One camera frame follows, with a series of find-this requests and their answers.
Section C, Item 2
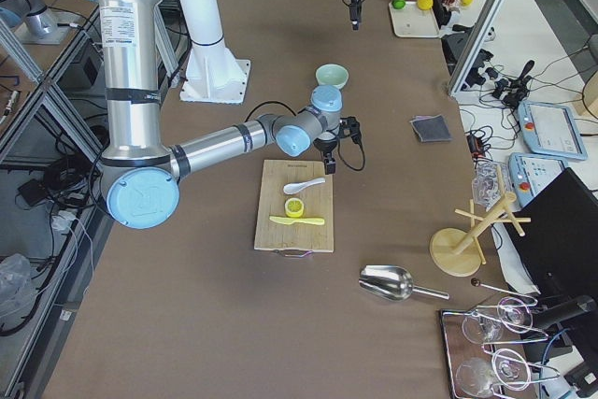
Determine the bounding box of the black monitor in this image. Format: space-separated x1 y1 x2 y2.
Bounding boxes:
509 168 597 298

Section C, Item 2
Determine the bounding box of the green lime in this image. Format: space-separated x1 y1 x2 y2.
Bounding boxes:
392 0 406 9

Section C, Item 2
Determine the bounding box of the wooden mug tree stand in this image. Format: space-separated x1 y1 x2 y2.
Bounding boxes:
429 166 532 277

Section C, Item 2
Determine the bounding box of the cream rabbit tray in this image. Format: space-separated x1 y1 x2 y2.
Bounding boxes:
388 1 440 38

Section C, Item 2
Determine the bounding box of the blue teach pendant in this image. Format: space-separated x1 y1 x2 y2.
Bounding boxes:
518 100 588 161
508 152 568 207

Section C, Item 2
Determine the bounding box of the yellow plastic knife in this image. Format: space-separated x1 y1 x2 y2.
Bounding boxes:
269 216 325 226

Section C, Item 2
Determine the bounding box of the lemon half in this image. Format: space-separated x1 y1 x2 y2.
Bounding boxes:
284 197 305 218

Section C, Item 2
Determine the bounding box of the blue teach pendant near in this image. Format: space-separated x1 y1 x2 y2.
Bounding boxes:
508 152 568 207

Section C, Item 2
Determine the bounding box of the aluminium frame post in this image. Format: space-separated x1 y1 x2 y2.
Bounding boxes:
447 0 505 96

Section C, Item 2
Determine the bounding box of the grey folded cloth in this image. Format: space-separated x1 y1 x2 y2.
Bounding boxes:
410 115 452 143

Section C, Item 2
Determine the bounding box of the mint green bowl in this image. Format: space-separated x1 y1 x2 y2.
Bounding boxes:
315 64 349 90

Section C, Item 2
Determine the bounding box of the whole yellow lemon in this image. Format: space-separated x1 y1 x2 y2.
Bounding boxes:
416 0 434 11

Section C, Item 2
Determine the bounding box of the bamboo cutting board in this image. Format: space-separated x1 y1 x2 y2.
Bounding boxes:
254 160 335 252

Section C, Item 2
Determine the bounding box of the steel scoop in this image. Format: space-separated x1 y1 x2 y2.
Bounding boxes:
358 264 450 301

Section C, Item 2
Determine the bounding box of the blue teach pendant far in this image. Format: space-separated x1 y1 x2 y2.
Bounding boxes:
518 100 588 161

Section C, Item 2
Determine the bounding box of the wine glass rack tray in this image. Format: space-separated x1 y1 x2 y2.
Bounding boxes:
439 296 561 398

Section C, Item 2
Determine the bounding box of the white ceramic spoon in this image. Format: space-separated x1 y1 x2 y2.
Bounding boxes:
283 177 326 195

